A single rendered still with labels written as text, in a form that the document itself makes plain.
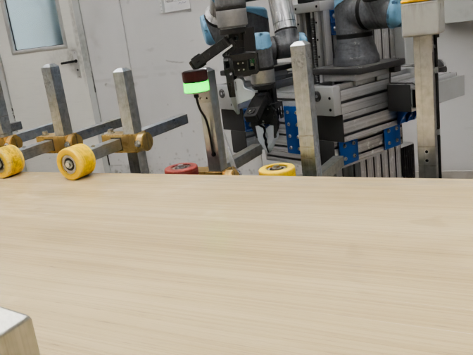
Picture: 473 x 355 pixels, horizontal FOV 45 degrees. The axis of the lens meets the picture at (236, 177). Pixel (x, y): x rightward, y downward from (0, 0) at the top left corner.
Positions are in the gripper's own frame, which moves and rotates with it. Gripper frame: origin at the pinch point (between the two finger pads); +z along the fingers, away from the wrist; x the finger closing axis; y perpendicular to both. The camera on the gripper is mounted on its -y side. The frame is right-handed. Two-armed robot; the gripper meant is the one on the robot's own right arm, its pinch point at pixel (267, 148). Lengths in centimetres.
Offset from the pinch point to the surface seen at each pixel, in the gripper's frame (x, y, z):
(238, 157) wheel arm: -1.5, -21.8, -3.2
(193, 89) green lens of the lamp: -5, -45, -26
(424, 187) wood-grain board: -58, -57, -7
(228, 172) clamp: -7.5, -39.0, -4.1
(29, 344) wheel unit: -61, -145, -30
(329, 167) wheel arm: -26.4, -19.0, 0.4
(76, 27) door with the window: 255, 203, -50
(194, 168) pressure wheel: -4.0, -48.3, -7.6
